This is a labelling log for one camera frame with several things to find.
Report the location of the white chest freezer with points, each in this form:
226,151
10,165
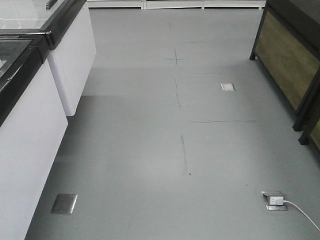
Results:
67,29
32,125

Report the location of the white store shelving unit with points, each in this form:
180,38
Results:
176,4

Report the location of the steel floor socket plate left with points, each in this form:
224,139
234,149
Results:
64,203

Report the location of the near white chest freezer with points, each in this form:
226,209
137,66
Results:
32,125

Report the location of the open floor socket box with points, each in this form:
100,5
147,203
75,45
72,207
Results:
274,200

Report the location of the steel floor socket plate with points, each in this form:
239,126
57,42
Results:
64,203
228,87

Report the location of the black wooden produce stand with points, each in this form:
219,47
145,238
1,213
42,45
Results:
287,44

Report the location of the far white chest freezer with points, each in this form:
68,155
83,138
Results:
67,29

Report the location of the steel floor socket plate far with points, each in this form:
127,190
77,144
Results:
228,87

